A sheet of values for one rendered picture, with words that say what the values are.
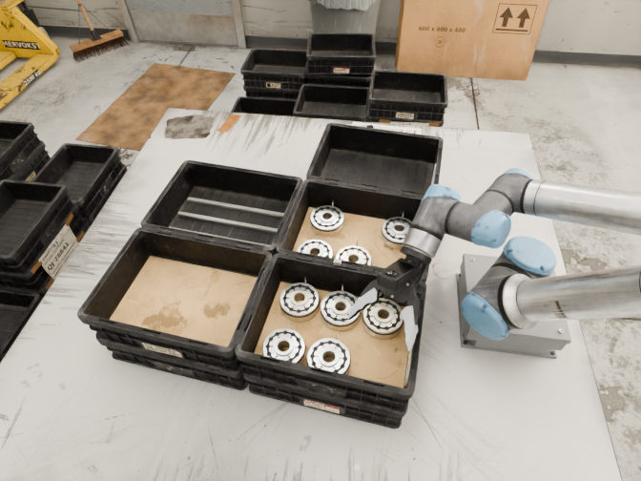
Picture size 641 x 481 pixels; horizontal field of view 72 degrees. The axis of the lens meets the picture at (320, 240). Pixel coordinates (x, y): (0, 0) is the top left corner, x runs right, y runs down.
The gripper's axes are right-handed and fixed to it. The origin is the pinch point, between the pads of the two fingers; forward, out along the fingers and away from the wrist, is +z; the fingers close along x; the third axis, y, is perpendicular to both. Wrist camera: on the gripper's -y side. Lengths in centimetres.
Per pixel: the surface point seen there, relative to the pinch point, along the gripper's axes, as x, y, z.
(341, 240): 29.7, 24.8, -17.2
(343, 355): 7.4, 7.4, 8.5
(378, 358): 1.5, 13.6, 6.1
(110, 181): 168, 44, 0
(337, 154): 54, 41, -46
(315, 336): 17.2, 9.6, 8.4
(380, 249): 18.7, 28.2, -19.7
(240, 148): 99, 43, -37
